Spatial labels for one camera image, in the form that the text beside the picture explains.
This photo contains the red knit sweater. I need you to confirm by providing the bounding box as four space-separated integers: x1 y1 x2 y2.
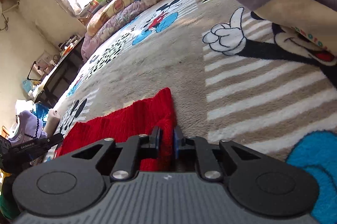
55 87 177 172

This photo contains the lavender folded garment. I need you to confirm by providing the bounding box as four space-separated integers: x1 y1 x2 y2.
9 110 47 146

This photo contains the Mickey Mouse bed blanket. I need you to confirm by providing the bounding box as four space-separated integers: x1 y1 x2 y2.
44 0 337 224

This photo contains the cluttered dark side desk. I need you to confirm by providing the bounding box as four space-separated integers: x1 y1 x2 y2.
29 35 84 108

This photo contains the pink floral quilt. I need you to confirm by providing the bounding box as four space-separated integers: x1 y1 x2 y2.
81 0 161 61

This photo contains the yellow patterned pillow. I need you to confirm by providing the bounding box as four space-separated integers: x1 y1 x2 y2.
87 0 135 37

